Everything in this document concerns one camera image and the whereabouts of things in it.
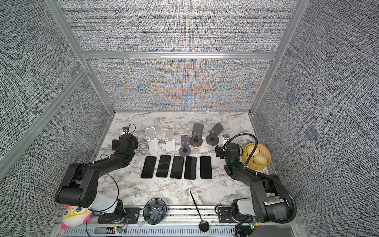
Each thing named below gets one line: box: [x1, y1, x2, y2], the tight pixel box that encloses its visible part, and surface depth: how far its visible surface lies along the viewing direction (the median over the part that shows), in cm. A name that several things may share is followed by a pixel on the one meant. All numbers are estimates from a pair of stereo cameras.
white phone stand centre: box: [163, 128, 176, 153], surface depth 101 cm
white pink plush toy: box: [61, 204, 93, 231], surface depth 70 cm
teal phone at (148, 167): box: [140, 156, 157, 179], surface depth 94 cm
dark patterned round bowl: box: [143, 197, 168, 225], surface depth 75 cm
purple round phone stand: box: [178, 134, 192, 157], surface depth 97 cm
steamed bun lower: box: [253, 153, 268, 165], surface depth 87 cm
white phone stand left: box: [144, 127, 159, 150], surface depth 99 cm
